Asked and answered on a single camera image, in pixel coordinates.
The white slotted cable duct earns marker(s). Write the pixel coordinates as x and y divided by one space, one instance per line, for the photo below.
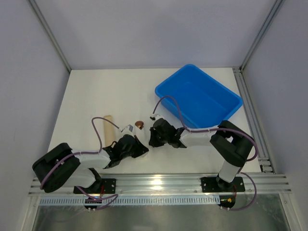
133 200

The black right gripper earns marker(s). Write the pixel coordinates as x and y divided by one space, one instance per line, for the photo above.
156 134

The copper spoon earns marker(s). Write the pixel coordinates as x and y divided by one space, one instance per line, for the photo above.
139 124

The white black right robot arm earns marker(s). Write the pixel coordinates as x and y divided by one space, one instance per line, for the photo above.
230 142

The blue plastic bin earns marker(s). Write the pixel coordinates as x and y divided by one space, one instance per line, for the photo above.
203 101

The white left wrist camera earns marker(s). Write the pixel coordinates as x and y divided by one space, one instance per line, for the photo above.
127 130

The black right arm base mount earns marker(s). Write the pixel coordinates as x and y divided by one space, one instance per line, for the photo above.
217 185

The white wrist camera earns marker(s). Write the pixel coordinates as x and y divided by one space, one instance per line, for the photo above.
155 117
127 130

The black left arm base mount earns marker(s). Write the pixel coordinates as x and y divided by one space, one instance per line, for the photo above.
105 186

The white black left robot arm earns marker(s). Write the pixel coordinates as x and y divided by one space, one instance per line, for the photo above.
64 166

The beige utensil holder case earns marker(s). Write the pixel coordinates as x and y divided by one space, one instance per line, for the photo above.
109 135

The aluminium frame post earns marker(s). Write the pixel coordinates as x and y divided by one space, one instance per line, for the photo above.
274 10
47 30

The aluminium frame post left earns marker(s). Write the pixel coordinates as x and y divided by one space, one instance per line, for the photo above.
47 30

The aluminium front rail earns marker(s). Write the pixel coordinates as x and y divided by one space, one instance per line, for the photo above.
190 184

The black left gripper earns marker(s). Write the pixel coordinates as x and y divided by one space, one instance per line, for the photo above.
134 146

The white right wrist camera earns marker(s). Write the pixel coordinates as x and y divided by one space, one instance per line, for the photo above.
155 117

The aluminium frame post right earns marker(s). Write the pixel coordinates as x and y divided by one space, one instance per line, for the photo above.
274 10

